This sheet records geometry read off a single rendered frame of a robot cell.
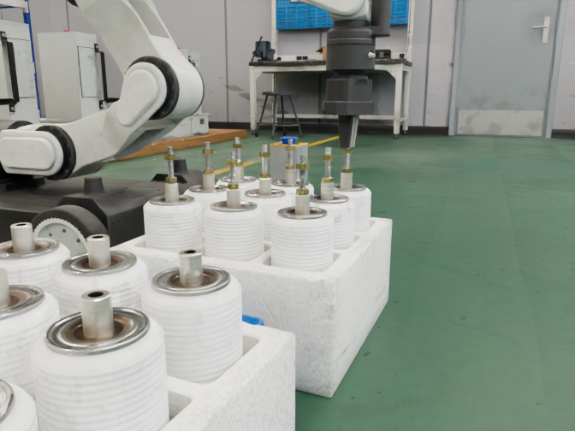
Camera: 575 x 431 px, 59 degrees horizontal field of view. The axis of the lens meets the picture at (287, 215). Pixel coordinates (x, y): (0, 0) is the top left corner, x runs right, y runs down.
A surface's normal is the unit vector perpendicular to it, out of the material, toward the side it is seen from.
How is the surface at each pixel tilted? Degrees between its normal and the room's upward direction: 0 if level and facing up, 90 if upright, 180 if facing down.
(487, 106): 90
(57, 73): 90
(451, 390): 0
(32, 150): 90
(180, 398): 90
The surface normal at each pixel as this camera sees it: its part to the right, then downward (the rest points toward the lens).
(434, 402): 0.00, -0.97
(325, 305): -0.39, 0.22
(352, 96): 0.75, 0.15
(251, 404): 0.90, 0.10
